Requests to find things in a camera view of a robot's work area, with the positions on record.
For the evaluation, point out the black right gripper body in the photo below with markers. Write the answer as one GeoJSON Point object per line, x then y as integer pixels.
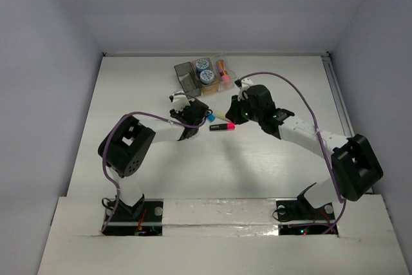
{"type": "Point", "coordinates": [248, 112]}

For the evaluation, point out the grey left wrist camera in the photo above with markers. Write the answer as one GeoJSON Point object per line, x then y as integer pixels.
{"type": "Point", "coordinates": [179, 101]}

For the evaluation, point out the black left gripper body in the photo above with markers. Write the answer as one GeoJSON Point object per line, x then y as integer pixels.
{"type": "Point", "coordinates": [199, 111]}

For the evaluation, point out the clear plastic bin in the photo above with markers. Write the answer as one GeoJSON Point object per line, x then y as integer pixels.
{"type": "Point", "coordinates": [221, 85]}

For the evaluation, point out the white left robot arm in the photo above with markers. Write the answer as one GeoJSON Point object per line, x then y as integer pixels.
{"type": "Point", "coordinates": [126, 145]}

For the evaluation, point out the metal rail right side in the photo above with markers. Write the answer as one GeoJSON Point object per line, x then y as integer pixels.
{"type": "Point", "coordinates": [334, 115]}

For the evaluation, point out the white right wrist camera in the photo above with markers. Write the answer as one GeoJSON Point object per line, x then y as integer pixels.
{"type": "Point", "coordinates": [243, 84]}

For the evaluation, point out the white foam front board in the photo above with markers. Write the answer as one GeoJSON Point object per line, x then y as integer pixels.
{"type": "Point", "coordinates": [366, 244]}

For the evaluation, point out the smoky grey plastic bin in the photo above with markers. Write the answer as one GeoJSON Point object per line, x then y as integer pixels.
{"type": "Point", "coordinates": [188, 79]}

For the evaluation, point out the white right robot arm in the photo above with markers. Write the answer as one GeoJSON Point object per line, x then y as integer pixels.
{"type": "Point", "coordinates": [353, 166]}

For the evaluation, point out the yellow highlighter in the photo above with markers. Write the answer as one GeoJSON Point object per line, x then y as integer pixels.
{"type": "Point", "coordinates": [220, 116]}

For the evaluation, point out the black blue highlighter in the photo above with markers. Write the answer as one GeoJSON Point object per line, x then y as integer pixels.
{"type": "Point", "coordinates": [211, 118]}

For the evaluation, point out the black pink highlighter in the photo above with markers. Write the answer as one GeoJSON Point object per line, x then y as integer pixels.
{"type": "Point", "coordinates": [222, 127]}

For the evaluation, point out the blue white round jar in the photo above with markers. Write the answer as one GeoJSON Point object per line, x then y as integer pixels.
{"type": "Point", "coordinates": [206, 77]}

